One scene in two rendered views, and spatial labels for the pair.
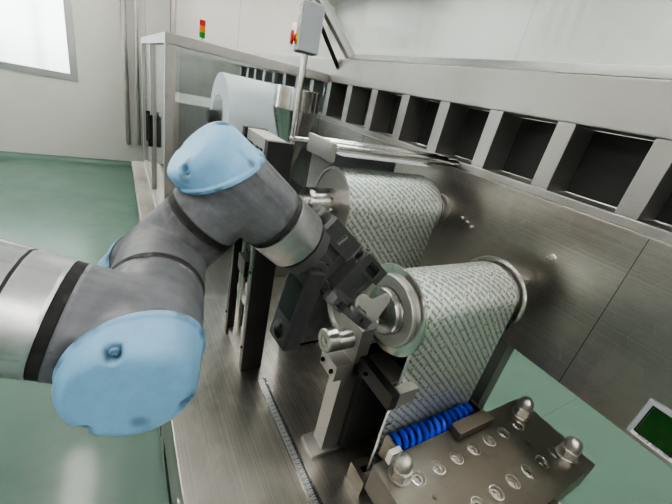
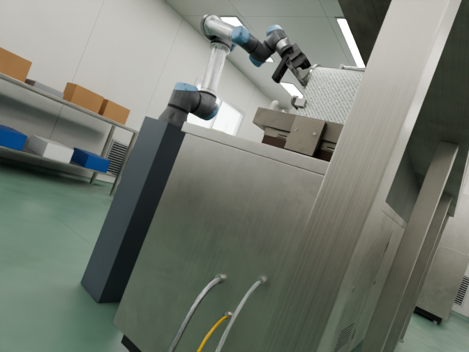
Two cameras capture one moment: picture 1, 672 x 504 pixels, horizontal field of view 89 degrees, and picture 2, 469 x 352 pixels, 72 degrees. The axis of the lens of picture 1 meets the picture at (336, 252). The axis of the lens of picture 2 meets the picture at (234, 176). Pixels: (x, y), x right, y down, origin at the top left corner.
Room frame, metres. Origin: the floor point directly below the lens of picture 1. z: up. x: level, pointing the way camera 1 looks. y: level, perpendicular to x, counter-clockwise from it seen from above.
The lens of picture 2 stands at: (-0.15, -1.29, 0.76)
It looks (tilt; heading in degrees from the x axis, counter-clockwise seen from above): 1 degrees up; 70
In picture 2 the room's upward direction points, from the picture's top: 21 degrees clockwise
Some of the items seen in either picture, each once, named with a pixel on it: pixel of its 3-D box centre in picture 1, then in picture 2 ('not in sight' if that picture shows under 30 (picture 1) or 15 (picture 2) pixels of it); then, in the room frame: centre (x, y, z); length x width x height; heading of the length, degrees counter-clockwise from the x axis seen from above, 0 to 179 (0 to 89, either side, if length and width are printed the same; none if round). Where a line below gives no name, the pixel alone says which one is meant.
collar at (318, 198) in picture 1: (317, 203); not in sight; (0.66, 0.06, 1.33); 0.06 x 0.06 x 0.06; 35
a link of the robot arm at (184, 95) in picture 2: not in sight; (184, 96); (0.07, 0.40, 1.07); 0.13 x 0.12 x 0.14; 23
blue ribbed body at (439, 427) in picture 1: (435, 425); not in sight; (0.47, -0.25, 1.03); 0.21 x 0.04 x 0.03; 125
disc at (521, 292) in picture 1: (489, 292); not in sight; (0.62, -0.31, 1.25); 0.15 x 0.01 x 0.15; 35
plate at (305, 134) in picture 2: not in sight; (304, 135); (0.35, -0.41, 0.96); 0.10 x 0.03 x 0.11; 125
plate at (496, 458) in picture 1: (486, 475); (314, 133); (0.42, -0.34, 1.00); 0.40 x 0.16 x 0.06; 125
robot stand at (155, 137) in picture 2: not in sight; (139, 208); (0.06, 0.39, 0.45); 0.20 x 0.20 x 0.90; 30
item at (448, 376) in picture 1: (442, 382); (325, 114); (0.49, -0.24, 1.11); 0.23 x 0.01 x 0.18; 125
